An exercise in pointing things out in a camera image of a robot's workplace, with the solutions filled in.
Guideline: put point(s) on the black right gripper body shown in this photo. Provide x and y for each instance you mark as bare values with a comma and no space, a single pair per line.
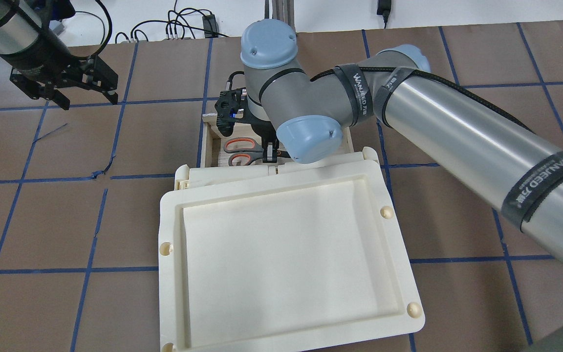
270,149

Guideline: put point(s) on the grey orange handled scissors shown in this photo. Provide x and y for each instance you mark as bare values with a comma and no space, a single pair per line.
245,151

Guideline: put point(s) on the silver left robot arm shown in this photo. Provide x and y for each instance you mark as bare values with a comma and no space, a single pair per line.
41,64

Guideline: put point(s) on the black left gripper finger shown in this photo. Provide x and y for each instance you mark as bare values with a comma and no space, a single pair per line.
108,91
60,99

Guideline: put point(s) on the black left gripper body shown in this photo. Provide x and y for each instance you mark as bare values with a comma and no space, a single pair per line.
42,57

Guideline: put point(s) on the black power adapter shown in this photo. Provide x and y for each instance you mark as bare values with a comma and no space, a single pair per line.
210,27

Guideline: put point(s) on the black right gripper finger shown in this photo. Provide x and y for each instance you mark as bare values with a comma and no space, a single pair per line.
267,151
275,151

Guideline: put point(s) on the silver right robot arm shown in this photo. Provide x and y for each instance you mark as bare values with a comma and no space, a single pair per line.
492,153

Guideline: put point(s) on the cream plastic tray organizer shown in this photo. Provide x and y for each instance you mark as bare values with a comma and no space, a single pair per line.
283,258

